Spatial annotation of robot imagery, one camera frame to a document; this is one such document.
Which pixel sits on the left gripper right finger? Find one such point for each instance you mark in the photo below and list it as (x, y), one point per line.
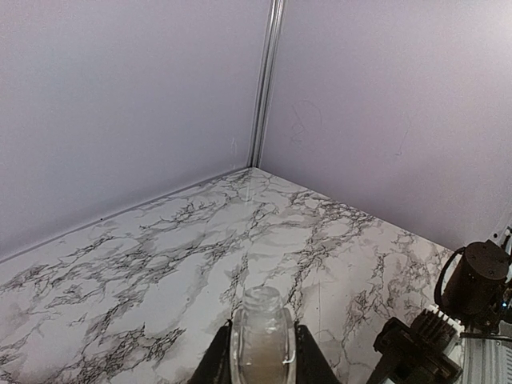
(311, 367)

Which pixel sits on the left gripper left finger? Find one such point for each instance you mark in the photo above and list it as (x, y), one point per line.
(214, 368)

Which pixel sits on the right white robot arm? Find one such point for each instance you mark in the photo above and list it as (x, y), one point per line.
(474, 287)

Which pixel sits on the left aluminium frame post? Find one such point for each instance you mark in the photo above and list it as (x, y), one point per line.
(265, 82)

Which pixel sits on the clear nail polish bottle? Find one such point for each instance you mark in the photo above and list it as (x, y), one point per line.
(262, 339)

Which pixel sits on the front aluminium rail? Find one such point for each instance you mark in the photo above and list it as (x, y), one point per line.
(487, 359)

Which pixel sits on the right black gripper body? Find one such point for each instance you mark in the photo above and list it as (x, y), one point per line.
(406, 359)

